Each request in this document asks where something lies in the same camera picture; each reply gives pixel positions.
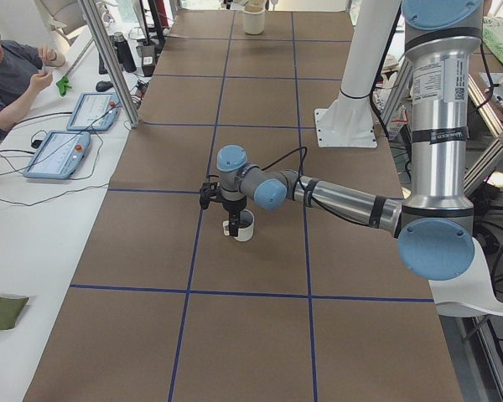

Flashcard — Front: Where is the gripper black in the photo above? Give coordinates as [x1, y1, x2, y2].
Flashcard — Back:
[222, 197, 246, 237]

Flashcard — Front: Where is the white mug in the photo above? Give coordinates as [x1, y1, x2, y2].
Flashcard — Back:
[233, 209, 255, 242]

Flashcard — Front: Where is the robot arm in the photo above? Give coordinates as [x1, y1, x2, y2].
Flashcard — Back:
[200, 1, 483, 281]

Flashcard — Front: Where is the upper blue teach pendant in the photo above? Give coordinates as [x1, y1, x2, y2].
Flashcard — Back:
[66, 92, 120, 131]

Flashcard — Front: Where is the blue teach pendant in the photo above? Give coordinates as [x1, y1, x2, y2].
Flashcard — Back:
[23, 131, 91, 180]
[66, 92, 120, 131]

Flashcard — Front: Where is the lower blue teach pendant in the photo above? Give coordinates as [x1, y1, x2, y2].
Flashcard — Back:
[23, 131, 91, 180]

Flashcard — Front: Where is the grey computer mouse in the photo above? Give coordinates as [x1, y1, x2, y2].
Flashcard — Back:
[96, 80, 113, 92]

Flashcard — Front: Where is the black water bottle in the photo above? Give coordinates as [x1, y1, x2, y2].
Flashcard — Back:
[113, 31, 137, 73]

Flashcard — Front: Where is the cream plastic bin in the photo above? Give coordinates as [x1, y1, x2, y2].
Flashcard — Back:
[234, 0, 267, 35]

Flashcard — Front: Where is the green bean bag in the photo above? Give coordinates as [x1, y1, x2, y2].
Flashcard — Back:
[0, 296, 29, 331]

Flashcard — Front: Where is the seated person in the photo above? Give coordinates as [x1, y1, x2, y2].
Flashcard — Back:
[0, 35, 65, 141]

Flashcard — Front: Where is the white pedestal column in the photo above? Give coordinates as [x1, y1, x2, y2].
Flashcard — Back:
[314, 0, 402, 148]

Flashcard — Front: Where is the aluminium frame post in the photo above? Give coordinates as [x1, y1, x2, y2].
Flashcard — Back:
[77, 0, 140, 128]

